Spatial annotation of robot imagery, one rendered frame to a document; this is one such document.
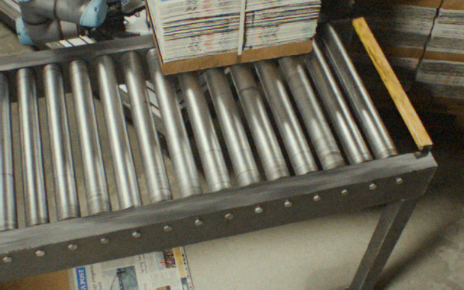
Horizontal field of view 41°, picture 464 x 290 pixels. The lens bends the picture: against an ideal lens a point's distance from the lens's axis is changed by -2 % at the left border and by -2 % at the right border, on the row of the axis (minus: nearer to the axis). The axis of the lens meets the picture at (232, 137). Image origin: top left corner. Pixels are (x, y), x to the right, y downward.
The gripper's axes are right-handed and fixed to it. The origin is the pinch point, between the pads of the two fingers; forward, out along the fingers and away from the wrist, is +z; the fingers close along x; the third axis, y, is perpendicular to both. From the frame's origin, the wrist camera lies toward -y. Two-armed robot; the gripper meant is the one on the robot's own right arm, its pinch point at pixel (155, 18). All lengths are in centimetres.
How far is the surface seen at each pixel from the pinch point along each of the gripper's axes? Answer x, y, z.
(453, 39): 4, -31, 101
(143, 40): -9.5, 1.8, -4.5
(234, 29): -23.3, 14.1, 15.0
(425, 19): 7, -23, 90
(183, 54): -23.1, 8.3, 3.1
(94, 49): -10.2, 1.8, -17.1
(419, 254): -49, -78, 78
